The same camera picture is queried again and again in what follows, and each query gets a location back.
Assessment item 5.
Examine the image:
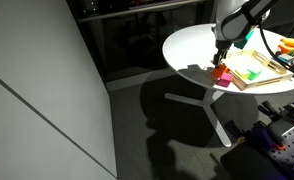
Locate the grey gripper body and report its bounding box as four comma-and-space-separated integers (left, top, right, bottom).
215, 38, 235, 54

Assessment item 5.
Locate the orange block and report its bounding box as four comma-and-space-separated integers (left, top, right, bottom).
212, 63, 229, 80

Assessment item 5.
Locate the green block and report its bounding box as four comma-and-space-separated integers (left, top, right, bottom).
247, 68, 262, 82

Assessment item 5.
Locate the wooden slatted tray box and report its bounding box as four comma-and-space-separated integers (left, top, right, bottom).
220, 49, 294, 92

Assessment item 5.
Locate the blue block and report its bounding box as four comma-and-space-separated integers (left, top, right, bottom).
276, 53, 293, 65

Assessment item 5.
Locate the orange toy piece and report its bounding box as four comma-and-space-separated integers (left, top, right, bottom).
277, 44, 294, 56

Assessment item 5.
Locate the dark spring clamp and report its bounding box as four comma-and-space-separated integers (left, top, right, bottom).
257, 99, 282, 122

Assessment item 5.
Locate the large purple spring clamp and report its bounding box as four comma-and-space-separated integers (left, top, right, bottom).
249, 122, 285, 152

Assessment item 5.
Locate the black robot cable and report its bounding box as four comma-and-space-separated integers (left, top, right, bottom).
257, 25, 294, 76

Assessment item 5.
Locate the white table pedestal base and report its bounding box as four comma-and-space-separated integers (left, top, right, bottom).
164, 88, 233, 148

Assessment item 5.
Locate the black clamp handle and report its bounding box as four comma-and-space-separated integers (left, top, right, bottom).
224, 120, 247, 142

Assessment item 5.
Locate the metal shelf rail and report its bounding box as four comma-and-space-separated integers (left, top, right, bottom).
75, 0, 205, 23

